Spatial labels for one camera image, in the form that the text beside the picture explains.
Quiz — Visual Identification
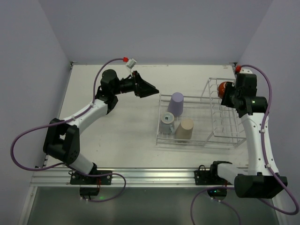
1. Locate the orange ceramic mug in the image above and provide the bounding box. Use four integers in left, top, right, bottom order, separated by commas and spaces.
217, 81, 232, 99

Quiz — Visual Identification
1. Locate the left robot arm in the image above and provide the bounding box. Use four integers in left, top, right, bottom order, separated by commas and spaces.
43, 69, 159, 176

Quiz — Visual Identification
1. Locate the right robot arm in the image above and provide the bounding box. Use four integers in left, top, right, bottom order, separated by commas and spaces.
210, 73, 287, 199

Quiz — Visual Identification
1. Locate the lavender plastic cup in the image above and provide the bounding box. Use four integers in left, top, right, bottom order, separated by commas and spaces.
167, 92, 184, 117

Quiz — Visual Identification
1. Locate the grey mug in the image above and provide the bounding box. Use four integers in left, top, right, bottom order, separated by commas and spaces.
159, 112, 175, 134

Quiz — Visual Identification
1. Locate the beige plastic cup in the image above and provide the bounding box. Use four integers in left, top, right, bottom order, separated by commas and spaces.
175, 119, 194, 140

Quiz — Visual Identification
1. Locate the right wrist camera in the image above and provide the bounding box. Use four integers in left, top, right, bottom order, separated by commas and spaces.
240, 67, 253, 74

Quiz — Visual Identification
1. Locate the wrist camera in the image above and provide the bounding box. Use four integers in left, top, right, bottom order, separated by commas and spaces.
126, 58, 137, 70
240, 67, 253, 74

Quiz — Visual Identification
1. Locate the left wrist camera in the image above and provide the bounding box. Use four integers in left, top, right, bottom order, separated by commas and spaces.
126, 58, 137, 70

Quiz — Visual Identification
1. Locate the white wire dish rack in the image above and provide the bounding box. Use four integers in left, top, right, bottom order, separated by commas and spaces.
156, 77, 246, 149

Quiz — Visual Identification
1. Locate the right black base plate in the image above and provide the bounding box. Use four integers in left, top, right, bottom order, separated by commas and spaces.
194, 164, 231, 186

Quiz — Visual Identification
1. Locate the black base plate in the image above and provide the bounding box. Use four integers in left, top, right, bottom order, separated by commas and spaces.
68, 170, 112, 186
194, 164, 231, 186

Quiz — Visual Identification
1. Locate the aluminium mounting rail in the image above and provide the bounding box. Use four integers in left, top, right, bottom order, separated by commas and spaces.
30, 166, 237, 188

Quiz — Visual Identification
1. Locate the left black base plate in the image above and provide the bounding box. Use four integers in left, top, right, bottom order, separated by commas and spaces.
68, 170, 112, 186

